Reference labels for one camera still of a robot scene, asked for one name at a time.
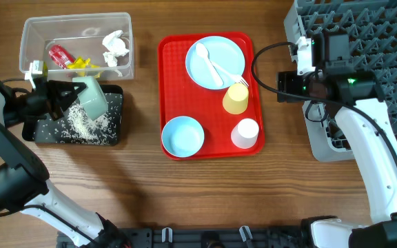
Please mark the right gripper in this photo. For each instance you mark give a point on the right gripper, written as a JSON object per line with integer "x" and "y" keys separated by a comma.
{"x": 287, "y": 82}

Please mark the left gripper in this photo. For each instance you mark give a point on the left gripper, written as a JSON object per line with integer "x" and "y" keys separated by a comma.
{"x": 54, "y": 88}

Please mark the green bowl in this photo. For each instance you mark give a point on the green bowl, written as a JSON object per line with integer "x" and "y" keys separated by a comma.
{"x": 92, "y": 97}

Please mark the yellow snack wrapper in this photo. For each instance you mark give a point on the yellow snack wrapper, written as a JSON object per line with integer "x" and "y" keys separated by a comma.
{"x": 80, "y": 63}

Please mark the red snack wrapper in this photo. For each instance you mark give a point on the red snack wrapper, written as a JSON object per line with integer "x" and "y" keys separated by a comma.
{"x": 60, "y": 56}

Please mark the pile of rice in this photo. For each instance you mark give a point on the pile of rice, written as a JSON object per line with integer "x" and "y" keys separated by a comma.
{"x": 84, "y": 127}

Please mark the yellow plastic cup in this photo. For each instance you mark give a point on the yellow plastic cup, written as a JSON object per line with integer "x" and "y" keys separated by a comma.
{"x": 235, "y": 100}

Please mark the white plastic cup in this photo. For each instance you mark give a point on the white plastic cup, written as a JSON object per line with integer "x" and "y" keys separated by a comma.
{"x": 245, "y": 133}

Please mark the white napkin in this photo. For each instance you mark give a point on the white napkin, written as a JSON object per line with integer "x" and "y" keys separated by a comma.
{"x": 116, "y": 47}

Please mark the light blue bowl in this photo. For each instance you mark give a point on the light blue bowl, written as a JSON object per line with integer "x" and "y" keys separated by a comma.
{"x": 182, "y": 136}

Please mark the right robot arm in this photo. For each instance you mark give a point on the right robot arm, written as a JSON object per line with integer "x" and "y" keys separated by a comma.
{"x": 356, "y": 101}

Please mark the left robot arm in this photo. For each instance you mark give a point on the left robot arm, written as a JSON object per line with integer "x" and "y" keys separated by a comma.
{"x": 25, "y": 184}

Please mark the grey dishwasher rack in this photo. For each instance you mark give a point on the grey dishwasher rack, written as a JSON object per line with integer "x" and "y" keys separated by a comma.
{"x": 372, "y": 30}

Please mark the black plastic tray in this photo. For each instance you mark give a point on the black plastic tray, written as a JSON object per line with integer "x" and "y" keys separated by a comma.
{"x": 78, "y": 127}

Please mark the white plastic fork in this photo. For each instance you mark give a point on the white plastic fork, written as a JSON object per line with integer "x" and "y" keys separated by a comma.
{"x": 236, "y": 78}

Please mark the clear plastic bin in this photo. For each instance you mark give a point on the clear plastic bin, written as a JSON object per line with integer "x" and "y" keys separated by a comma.
{"x": 80, "y": 35}

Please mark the light blue plate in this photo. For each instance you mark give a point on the light blue plate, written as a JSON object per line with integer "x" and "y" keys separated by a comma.
{"x": 224, "y": 52}

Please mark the white plastic spoon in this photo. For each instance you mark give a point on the white plastic spoon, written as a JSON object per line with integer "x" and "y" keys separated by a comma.
{"x": 202, "y": 51}

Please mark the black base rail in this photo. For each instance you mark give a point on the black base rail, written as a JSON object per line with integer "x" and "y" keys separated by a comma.
{"x": 272, "y": 237}

